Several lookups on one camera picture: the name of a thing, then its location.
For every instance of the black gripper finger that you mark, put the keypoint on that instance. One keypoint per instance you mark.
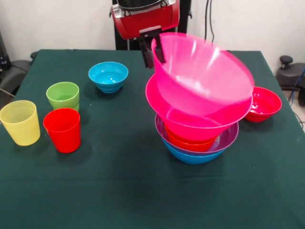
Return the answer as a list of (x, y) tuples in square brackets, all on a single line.
[(159, 51), (147, 55)]

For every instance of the orange bowl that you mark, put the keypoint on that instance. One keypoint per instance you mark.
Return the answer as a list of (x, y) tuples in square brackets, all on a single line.
[(188, 144)]

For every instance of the large pink bowl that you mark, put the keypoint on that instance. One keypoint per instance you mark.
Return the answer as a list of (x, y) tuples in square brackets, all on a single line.
[(190, 128), (202, 71)]

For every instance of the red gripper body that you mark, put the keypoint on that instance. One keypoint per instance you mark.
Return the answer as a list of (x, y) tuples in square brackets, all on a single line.
[(145, 23)]

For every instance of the black rounded floor base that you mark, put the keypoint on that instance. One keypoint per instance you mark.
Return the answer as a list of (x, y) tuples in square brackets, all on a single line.
[(289, 74)]

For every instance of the dark grey chair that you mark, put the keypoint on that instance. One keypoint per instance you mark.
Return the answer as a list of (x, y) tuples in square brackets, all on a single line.
[(14, 74)]

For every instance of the crimson bowl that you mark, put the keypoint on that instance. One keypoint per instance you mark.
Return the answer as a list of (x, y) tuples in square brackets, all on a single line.
[(267, 107)]

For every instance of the small blue bowl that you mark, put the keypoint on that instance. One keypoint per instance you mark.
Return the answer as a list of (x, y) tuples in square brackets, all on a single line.
[(108, 74)]

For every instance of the yellow cup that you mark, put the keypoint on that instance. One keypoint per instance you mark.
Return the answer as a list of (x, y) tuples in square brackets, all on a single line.
[(21, 128)]

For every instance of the red cup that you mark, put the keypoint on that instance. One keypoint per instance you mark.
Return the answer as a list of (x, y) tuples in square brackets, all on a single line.
[(64, 136)]

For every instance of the large blue bowl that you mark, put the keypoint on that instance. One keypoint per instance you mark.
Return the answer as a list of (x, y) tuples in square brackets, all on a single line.
[(194, 158)]

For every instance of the dark green tablecloth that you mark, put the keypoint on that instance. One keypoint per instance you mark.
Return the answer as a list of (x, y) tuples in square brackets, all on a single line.
[(119, 190)]

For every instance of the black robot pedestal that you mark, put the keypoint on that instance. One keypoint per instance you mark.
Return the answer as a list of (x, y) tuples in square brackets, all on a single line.
[(183, 19)]

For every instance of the purple bowl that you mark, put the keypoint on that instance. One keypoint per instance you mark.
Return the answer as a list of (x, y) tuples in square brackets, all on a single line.
[(228, 142)]

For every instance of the green cup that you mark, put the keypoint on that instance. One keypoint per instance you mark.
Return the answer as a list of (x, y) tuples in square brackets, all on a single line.
[(62, 95)]

